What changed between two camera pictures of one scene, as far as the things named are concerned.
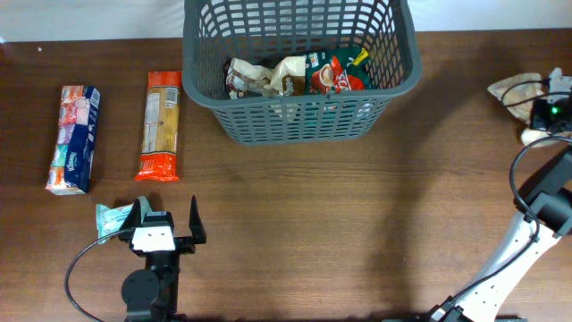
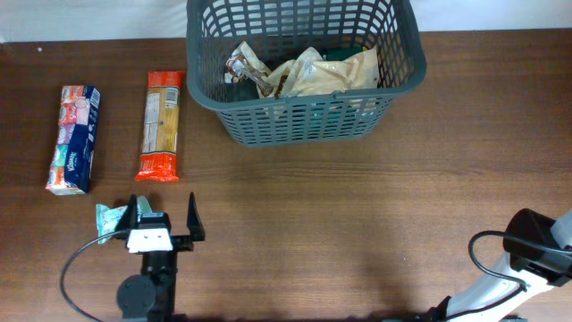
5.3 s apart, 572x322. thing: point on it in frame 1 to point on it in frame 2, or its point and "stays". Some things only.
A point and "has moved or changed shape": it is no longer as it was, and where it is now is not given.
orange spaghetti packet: x=158 y=155 stays
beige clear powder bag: x=519 y=93 to x=312 y=75
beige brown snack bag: x=286 y=77 has moved or changed shape
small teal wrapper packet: x=109 y=219 stays
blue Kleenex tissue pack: x=71 y=170 stays
